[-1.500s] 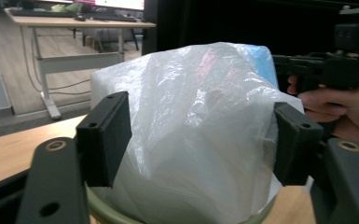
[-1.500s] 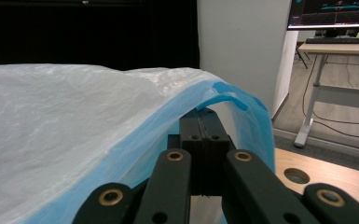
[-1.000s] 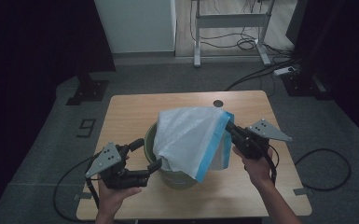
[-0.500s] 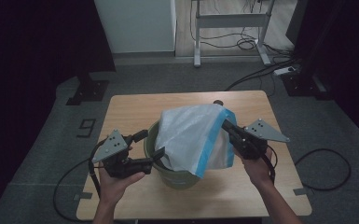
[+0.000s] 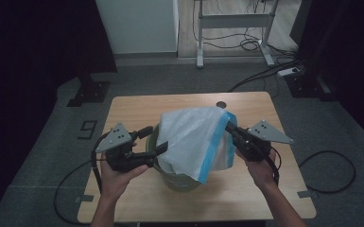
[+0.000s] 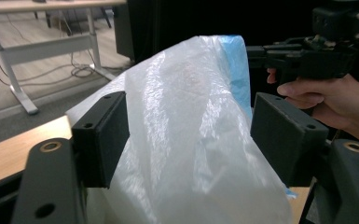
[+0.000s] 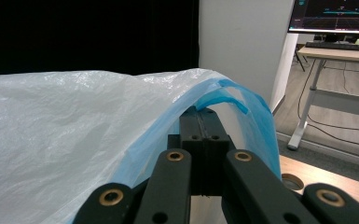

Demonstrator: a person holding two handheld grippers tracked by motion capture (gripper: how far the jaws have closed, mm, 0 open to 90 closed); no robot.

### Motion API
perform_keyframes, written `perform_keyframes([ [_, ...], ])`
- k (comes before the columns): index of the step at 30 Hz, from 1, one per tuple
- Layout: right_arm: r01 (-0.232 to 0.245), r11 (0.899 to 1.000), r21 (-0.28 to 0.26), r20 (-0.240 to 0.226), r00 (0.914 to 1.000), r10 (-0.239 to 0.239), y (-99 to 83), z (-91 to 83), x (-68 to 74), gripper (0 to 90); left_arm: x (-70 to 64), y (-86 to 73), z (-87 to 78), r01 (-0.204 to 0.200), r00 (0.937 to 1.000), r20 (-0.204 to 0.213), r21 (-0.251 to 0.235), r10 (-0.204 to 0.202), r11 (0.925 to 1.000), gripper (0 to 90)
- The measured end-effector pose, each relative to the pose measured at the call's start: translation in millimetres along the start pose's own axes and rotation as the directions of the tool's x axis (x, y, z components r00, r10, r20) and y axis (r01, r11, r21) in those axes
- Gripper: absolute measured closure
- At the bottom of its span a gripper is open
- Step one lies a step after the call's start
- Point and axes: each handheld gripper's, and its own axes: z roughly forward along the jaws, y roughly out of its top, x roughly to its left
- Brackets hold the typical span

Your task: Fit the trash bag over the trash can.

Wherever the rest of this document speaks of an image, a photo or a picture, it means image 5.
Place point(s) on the grey tape strip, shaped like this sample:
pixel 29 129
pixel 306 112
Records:
pixel 304 194
pixel 84 198

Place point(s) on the white trash bag blue band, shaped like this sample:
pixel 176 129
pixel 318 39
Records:
pixel 189 135

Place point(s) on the white power strip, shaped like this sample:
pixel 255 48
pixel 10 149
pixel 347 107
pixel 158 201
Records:
pixel 288 72

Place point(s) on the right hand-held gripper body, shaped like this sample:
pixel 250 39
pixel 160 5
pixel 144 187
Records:
pixel 255 148

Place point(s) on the black stand base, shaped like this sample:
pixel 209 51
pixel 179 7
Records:
pixel 90 91
pixel 308 86

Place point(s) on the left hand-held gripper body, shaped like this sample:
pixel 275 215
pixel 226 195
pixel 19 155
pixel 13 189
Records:
pixel 119 151

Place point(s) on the white cabinet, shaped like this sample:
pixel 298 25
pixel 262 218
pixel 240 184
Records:
pixel 138 25

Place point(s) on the grey metal desk frame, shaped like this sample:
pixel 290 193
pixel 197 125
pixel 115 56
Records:
pixel 233 21

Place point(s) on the person's left hand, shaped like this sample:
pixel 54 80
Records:
pixel 116 181

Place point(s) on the black round table grommet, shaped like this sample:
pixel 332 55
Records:
pixel 221 104

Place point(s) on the person's right hand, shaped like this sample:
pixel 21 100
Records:
pixel 261 173

